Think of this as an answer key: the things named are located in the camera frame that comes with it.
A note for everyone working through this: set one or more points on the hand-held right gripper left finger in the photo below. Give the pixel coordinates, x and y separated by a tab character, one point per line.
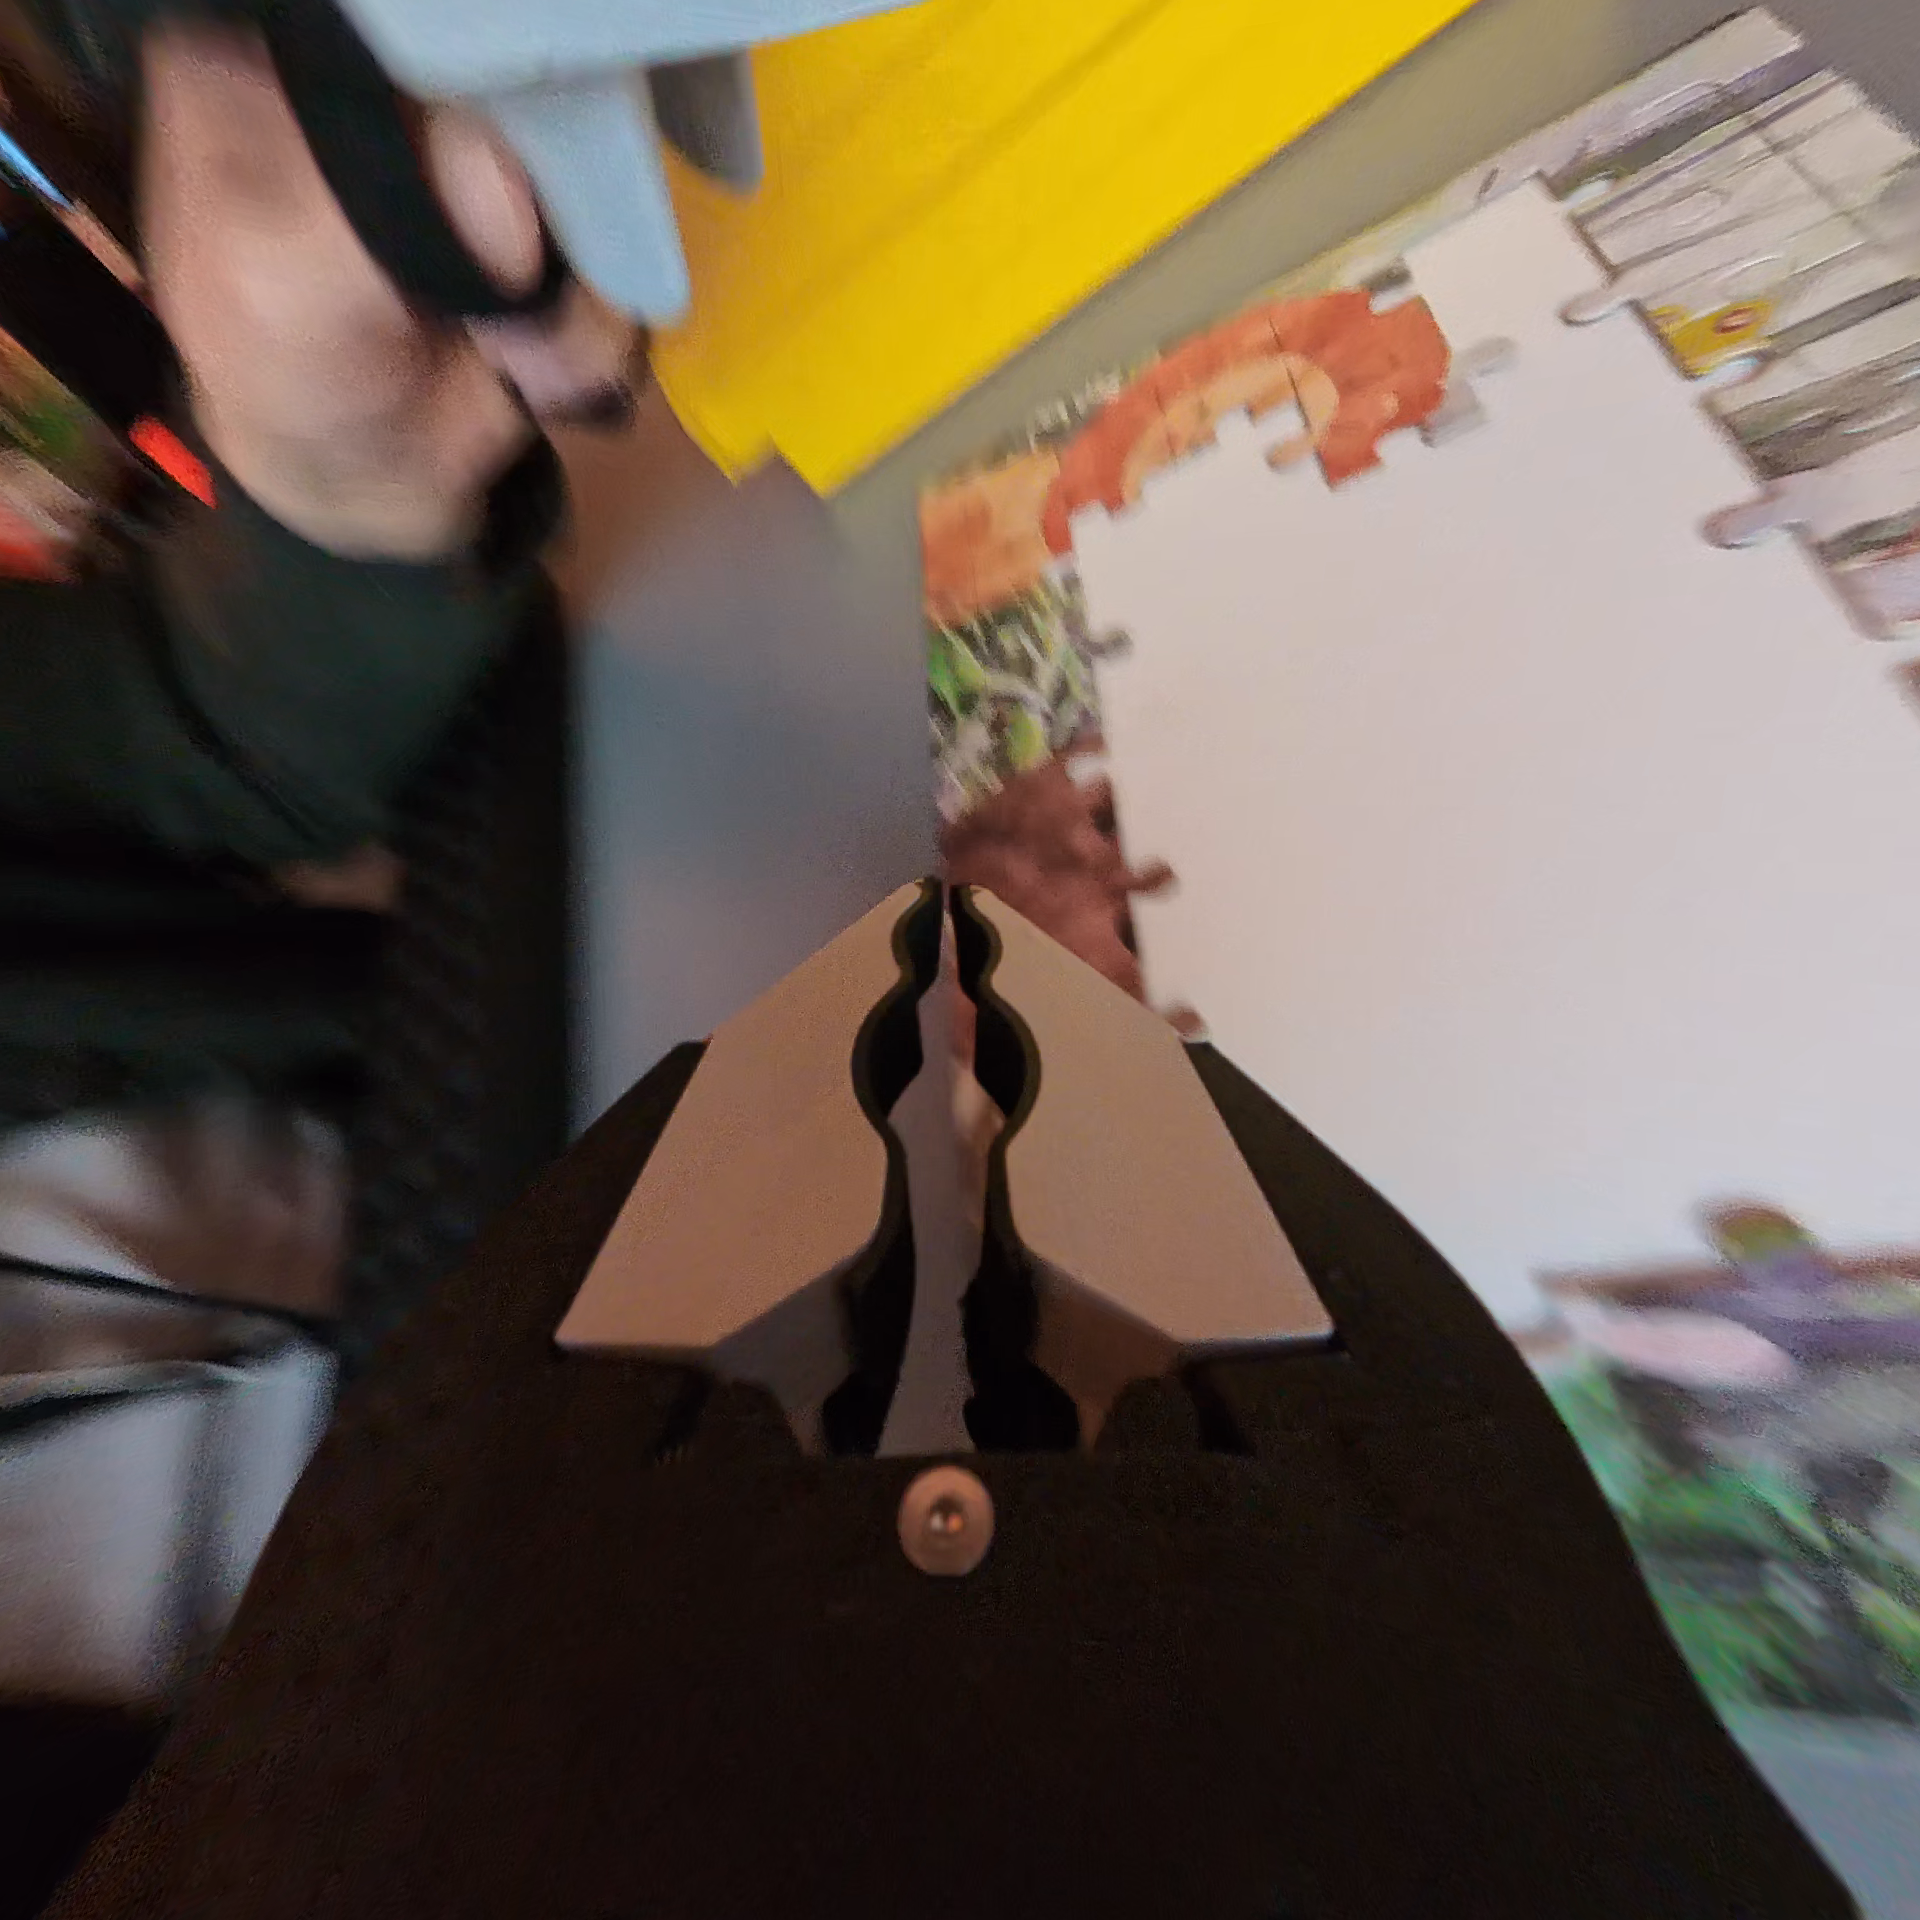
750	1201

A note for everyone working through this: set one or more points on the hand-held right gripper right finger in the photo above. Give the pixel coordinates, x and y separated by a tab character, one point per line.
1141	1201

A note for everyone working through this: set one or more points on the yellow plastic bin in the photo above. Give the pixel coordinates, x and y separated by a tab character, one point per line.
975	224

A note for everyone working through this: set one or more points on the jigsaw puzzle board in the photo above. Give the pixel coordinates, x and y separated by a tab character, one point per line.
1500	825

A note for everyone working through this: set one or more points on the person's left forearm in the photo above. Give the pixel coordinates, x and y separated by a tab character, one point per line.
225	720

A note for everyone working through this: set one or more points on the person's left hand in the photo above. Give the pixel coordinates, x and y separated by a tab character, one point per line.
285	331

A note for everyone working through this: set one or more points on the person's pale trousers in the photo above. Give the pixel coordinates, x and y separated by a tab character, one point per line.
150	1500

